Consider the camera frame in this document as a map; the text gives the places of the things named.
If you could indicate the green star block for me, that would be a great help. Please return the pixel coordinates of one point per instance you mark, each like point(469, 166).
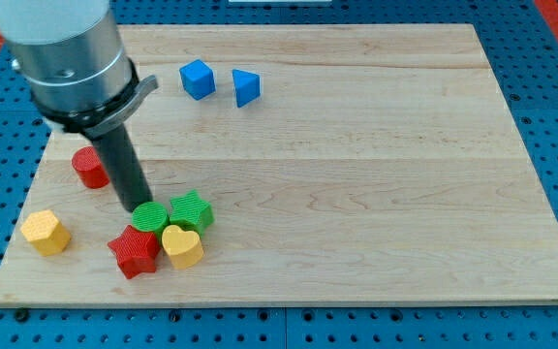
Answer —
point(191, 213)

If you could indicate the yellow heart block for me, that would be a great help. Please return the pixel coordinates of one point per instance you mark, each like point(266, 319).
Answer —
point(184, 248)

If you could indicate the green circle block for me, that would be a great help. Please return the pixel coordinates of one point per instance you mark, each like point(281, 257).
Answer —
point(151, 217)

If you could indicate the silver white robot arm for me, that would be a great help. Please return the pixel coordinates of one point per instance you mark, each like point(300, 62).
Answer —
point(72, 56)

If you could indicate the red star block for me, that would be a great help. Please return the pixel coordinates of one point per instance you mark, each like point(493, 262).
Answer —
point(135, 252)

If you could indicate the light wooden board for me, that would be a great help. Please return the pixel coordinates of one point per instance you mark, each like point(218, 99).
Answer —
point(380, 166)

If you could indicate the blue triangle block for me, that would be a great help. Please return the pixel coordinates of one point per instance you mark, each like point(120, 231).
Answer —
point(247, 87)

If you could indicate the blue cube block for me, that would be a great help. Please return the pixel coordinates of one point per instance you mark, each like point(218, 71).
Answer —
point(197, 79)

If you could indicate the red cylinder block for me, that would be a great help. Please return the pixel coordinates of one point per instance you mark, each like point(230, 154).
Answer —
point(89, 168)

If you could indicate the yellow hexagon block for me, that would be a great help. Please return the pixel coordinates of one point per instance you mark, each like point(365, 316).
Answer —
point(45, 232)

